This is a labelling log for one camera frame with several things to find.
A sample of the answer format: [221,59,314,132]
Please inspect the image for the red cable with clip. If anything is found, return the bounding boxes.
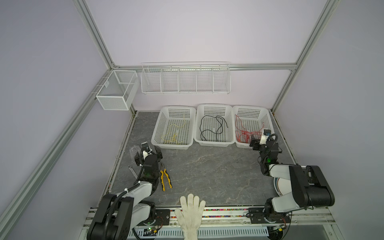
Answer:
[234,114,256,144]

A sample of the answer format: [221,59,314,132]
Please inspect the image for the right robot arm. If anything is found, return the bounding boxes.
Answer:
[250,130,336,223]

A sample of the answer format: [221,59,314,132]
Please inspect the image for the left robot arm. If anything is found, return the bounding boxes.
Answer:
[86,142,163,240]

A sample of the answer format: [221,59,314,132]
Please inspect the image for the clear plastic cup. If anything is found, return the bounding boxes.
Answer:
[129,145,141,164]

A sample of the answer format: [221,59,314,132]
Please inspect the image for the silver wrench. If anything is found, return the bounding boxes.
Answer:
[128,165,138,178]

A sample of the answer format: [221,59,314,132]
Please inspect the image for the right white plastic basket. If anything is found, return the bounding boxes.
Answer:
[233,106,275,149]

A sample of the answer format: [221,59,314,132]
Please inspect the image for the white plastic basket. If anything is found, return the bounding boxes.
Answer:
[194,104,235,147]
[233,106,275,149]
[151,106,196,150]

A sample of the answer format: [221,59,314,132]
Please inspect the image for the yellow black pliers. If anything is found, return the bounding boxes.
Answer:
[160,163,173,192]

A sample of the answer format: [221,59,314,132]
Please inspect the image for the middle white plastic basket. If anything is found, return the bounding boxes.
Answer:
[194,104,235,147]

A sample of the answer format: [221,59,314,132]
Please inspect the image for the left white plastic basket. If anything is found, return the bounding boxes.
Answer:
[151,106,196,150]

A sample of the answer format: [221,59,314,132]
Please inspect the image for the plate with green red rim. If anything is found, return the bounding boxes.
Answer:
[274,178,292,197]

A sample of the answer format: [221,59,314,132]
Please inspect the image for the white knitted glove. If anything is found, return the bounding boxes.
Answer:
[175,194,206,240]

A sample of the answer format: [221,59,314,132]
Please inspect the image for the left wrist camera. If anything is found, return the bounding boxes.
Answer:
[140,142,153,160]

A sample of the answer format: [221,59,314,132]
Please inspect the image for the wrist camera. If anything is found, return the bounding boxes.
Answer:
[260,129,272,145]
[140,142,153,160]

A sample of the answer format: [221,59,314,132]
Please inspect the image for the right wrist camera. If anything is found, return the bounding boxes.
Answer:
[260,129,272,145]

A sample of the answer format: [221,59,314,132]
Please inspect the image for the white mesh wall box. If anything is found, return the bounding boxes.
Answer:
[96,70,140,111]

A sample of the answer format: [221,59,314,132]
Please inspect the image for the white wire wall shelf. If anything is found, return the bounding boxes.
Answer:
[141,62,232,95]

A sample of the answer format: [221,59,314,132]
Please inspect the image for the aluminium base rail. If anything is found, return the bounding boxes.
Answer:
[135,206,344,240]

